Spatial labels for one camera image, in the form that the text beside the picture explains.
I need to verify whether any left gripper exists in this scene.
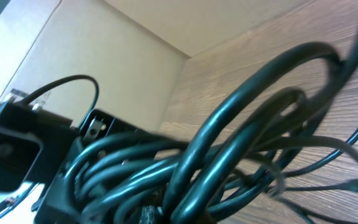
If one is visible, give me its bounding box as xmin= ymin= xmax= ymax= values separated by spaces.
xmin=0 ymin=103 xmax=138 ymax=223

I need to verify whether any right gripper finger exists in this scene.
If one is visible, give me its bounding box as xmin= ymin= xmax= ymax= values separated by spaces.
xmin=139 ymin=205 xmax=163 ymax=224

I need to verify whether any black cable bundle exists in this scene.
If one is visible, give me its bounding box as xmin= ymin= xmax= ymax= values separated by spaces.
xmin=63 ymin=0 xmax=358 ymax=224

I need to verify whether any cardboard box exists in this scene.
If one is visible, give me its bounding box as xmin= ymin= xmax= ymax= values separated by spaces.
xmin=0 ymin=0 xmax=298 ymax=131

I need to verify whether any left camera cable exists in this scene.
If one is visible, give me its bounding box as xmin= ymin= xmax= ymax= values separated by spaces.
xmin=19 ymin=74 xmax=101 ymax=130

